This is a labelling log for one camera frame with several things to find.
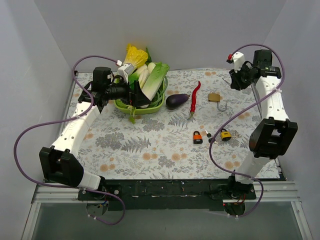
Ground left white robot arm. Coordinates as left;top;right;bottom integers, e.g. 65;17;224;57
39;63;151;200

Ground long green white cabbage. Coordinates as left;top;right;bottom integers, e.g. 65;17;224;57
142;62;170;101

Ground green plastic basket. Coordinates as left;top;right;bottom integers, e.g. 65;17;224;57
114;76;168;117

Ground green long beans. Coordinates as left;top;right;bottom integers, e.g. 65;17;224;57
149;76;168;108

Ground purple cable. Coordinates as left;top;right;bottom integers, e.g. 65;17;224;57
208;43;286;217
13;55;126;226

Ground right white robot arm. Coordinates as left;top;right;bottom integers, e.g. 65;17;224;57
226;49;298;199

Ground white green leek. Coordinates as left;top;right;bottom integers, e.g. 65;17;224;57
138;69;150;90

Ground yellow leaf napa cabbage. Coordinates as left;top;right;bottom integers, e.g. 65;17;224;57
123;43;149;69

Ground orange padlock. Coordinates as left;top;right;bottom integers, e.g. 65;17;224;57
192;131;203;145

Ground black head keys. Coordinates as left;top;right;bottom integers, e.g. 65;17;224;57
205;130;217;144

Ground purple eggplant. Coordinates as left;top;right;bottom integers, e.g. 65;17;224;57
166;93;190;110

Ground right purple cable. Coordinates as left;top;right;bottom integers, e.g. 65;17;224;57
208;43;286;217

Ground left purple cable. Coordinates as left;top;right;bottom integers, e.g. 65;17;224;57
13;55;126;226

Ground green bok choy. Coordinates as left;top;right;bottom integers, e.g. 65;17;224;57
128;72;140;84

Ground red chili pepper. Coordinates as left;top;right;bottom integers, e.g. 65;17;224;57
188;81;201;121

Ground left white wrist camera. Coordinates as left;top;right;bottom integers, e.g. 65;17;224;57
117;63;135;83

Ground floral table mat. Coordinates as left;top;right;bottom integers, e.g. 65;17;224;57
77;69;261;179

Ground yellow padlock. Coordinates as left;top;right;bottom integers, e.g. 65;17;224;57
220;128;232;142

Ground brass padlock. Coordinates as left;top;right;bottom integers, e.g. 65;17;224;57
207;93;228;112

